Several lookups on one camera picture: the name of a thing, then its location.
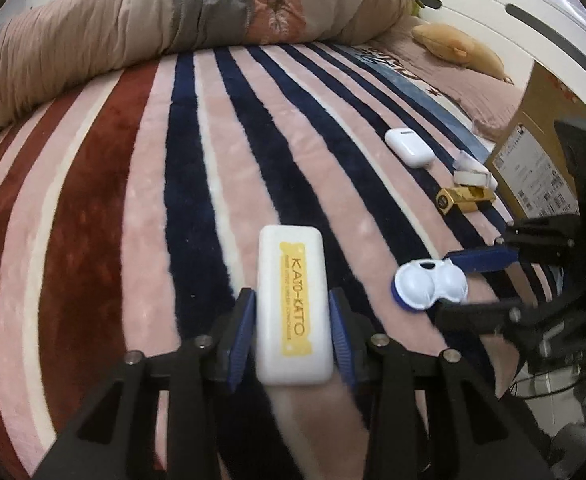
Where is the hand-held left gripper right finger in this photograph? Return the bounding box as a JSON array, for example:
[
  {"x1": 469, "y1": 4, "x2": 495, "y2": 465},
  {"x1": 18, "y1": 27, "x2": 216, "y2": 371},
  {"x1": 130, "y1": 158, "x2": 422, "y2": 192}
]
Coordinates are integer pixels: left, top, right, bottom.
[{"x1": 329, "y1": 287, "x2": 556, "y2": 480}]

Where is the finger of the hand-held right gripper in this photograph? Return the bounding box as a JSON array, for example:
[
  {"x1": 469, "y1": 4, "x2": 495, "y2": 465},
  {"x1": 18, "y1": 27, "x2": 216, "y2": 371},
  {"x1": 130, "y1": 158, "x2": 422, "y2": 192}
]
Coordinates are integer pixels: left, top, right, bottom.
[
  {"x1": 446, "y1": 215, "x2": 581, "y2": 274},
  {"x1": 433, "y1": 290, "x2": 574, "y2": 341}
]

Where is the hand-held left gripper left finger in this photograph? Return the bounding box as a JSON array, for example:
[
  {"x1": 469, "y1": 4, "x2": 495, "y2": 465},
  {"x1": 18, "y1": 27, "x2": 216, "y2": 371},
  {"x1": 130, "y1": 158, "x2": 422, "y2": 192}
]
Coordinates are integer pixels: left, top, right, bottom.
[{"x1": 30, "y1": 287, "x2": 257, "y2": 480}]

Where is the white case with yellow label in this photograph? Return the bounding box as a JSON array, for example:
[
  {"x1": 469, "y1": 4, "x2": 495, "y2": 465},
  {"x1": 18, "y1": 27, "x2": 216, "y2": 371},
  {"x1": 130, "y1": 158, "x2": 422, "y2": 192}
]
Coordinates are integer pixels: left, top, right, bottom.
[{"x1": 255, "y1": 225, "x2": 334, "y2": 387}]

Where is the white and blue contact lens case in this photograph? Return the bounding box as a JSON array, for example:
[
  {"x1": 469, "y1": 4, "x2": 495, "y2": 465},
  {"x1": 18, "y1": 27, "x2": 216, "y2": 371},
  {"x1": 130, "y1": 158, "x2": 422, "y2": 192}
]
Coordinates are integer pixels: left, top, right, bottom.
[{"x1": 393, "y1": 258, "x2": 469, "y2": 313}]

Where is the gold lipstick tube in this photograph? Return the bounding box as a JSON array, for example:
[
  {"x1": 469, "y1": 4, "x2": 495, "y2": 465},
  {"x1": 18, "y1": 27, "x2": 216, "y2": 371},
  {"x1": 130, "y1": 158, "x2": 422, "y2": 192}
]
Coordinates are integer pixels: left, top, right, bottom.
[{"x1": 435, "y1": 186, "x2": 495, "y2": 215}]

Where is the small white open box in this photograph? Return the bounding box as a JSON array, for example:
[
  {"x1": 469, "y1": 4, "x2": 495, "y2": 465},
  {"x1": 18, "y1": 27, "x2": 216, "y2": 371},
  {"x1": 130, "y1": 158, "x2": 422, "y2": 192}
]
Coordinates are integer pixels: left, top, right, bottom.
[{"x1": 453, "y1": 151, "x2": 498, "y2": 191}]

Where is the brown cardboard box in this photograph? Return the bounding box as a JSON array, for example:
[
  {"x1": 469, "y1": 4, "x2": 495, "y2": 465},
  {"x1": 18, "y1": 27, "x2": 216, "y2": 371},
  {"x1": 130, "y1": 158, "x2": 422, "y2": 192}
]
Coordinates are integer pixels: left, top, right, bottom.
[{"x1": 488, "y1": 60, "x2": 586, "y2": 221}]

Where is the white earbuds case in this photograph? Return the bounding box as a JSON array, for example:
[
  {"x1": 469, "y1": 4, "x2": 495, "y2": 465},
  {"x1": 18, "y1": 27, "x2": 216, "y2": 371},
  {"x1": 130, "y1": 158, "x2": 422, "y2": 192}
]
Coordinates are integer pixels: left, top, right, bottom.
[{"x1": 384, "y1": 128, "x2": 436, "y2": 168}]

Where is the pink pillow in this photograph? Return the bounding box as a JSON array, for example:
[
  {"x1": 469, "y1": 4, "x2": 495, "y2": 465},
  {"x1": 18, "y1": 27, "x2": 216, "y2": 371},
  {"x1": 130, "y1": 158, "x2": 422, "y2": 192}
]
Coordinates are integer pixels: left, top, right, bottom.
[{"x1": 378, "y1": 12, "x2": 531, "y2": 142}]

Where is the striped plush blanket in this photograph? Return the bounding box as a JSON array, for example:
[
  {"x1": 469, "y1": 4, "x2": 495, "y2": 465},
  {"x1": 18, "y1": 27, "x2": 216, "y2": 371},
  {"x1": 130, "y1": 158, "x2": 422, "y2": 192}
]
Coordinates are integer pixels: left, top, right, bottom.
[{"x1": 0, "y1": 42, "x2": 564, "y2": 480}]

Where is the yellow plush toy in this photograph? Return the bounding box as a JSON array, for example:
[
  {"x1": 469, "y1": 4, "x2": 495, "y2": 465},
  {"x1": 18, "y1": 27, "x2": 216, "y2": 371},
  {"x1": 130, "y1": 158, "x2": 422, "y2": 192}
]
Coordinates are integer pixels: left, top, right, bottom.
[{"x1": 412, "y1": 22, "x2": 514, "y2": 83}]

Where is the beige and grey quilt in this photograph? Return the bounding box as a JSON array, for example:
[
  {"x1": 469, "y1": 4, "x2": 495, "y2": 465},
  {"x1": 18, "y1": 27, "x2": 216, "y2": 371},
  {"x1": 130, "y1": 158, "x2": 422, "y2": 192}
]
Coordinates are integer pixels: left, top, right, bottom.
[{"x1": 0, "y1": 0, "x2": 419, "y2": 128}]

